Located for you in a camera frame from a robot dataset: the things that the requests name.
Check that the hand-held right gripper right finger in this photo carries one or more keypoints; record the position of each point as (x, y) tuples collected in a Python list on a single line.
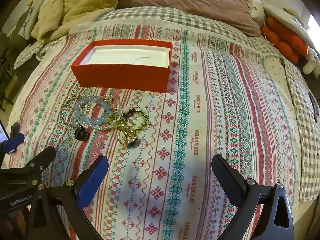
[(228, 177)]

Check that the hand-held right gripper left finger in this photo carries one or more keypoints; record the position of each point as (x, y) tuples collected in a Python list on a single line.
[(92, 177)]

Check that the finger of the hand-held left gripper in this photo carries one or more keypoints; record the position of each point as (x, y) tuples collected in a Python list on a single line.
[(37, 158), (15, 141)]

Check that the red jewellery box tray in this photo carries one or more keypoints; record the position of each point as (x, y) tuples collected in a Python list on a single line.
[(120, 77)]

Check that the phone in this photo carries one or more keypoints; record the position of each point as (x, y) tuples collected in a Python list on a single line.
[(2, 132)]

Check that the patterned striped cloth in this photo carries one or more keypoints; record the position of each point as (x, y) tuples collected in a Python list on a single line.
[(200, 105)]

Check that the cream floral sheet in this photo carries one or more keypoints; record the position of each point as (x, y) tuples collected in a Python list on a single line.
[(275, 70)]

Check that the grey printed pillow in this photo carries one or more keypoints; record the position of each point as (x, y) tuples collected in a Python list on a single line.
[(27, 15)]

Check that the white plush toy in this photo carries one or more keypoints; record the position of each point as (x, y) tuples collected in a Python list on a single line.
[(312, 65)]

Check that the beige quilted blanket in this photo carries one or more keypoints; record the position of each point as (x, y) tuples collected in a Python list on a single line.
[(75, 5)]

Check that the orange plush toy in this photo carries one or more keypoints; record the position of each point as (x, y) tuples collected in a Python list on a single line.
[(282, 37)]

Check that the white plush pillow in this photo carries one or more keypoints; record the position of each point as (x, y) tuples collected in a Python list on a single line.
[(255, 7)]

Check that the mauve pillow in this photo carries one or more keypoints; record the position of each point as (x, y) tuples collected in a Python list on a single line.
[(195, 0)]

